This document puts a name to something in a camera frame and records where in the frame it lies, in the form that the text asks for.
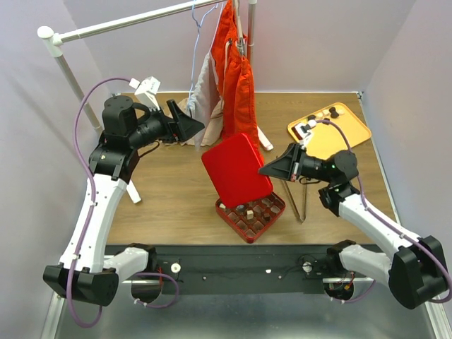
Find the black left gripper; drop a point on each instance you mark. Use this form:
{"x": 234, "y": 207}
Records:
{"x": 181, "y": 128}

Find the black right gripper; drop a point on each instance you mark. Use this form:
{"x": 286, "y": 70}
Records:
{"x": 289, "y": 165}

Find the red tin lid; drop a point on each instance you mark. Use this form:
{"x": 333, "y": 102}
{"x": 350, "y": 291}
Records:
{"x": 233, "y": 167}

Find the metal tongs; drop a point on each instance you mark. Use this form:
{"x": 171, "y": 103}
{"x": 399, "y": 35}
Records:
{"x": 297, "y": 203}

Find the tan square chocolate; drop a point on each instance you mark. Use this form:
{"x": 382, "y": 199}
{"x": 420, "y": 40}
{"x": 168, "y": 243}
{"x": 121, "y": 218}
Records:
{"x": 249, "y": 214}

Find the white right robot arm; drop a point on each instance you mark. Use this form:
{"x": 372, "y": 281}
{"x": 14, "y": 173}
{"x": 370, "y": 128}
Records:
{"x": 413, "y": 268}

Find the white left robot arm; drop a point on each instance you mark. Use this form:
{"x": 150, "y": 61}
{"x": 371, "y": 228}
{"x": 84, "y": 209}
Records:
{"x": 82, "y": 273}

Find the red chocolate box tray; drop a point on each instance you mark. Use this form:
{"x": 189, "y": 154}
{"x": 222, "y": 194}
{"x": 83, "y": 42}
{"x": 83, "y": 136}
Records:
{"x": 251, "y": 230}

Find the beige crumpled cloth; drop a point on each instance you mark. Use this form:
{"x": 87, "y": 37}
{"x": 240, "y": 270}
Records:
{"x": 213, "y": 129}

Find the grey hanging towel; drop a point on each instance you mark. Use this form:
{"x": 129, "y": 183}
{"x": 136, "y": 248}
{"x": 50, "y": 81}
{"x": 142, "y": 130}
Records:
{"x": 205, "y": 96}

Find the yellow plastic tray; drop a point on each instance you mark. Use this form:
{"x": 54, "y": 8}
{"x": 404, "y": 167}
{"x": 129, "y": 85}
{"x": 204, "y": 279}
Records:
{"x": 327, "y": 139}

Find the orange hanging shorts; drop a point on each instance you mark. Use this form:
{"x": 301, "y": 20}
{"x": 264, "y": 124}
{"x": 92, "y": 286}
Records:
{"x": 235, "y": 82}

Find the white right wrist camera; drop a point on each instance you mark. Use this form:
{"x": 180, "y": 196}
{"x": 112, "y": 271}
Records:
{"x": 305, "y": 131}

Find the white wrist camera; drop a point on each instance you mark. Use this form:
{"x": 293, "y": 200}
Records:
{"x": 305, "y": 131}
{"x": 146, "y": 91}

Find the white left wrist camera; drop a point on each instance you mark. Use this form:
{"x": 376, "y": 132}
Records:
{"x": 146, "y": 91}

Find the white clothes rack frame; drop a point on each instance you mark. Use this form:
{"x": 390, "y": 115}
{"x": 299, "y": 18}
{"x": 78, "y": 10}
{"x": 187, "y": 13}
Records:
{"x": 53, "y": 42}

